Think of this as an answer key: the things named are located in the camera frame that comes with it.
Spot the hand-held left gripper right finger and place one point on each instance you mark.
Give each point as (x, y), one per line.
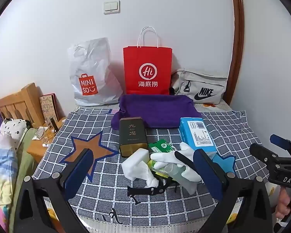
(207, 171)

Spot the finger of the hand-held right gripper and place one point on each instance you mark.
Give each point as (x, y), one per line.
(280, 142)
(262, 154)

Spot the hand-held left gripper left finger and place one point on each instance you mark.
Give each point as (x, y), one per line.
(77, 172)

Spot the white glove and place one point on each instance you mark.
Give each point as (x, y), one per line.
(191, 183)
(167, 157)

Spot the yellow armband pouch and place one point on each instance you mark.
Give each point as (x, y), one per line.
(157, 165)

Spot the purple knit bag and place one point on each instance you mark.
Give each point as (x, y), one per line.
(157, 109)

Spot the person's right hand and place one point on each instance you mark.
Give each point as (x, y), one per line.
(283, 203)

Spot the pale green face mask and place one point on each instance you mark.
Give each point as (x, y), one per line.
(177, 173)

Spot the blue tissue pack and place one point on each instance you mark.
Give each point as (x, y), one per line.
(196, 133)

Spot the grey checkered star cloth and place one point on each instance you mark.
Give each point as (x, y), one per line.
(106, 199)

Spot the wooden nightstand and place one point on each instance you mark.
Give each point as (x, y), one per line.
(38, 150)

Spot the clear drinking glass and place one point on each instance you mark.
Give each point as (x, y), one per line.
(42, 134)

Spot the green foil packet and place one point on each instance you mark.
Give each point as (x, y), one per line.
(160, 146)

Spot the small black bottle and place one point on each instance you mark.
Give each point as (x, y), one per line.
(54, 123)

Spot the green blanket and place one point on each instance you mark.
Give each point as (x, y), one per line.
(21, 160)

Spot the white printed bedsheet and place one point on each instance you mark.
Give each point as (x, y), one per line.
(220, 106)

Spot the black elastic band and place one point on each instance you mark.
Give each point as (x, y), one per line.
(145, 189)

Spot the dark green tin box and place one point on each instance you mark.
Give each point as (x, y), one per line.
(132, 136)

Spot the illustrated book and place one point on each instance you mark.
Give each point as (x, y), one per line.
(48, 106)

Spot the pastel patterned quilt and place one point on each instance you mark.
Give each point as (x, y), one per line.
(2, 170)

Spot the white black-dotted pillow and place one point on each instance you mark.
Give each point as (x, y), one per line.
(12, 128)

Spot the wooden headboard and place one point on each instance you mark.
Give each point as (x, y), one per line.
(26, 102)

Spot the grey waist bag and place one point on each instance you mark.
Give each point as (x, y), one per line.
(201, 82)

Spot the white plastic shopping bag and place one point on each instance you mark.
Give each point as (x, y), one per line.
(94, 65)

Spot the red paper bag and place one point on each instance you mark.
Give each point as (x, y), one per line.
(148, 60)

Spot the wooden door frame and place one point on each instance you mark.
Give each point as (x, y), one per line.
(237, 41)

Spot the white light switch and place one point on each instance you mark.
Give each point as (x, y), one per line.
(111, 7)

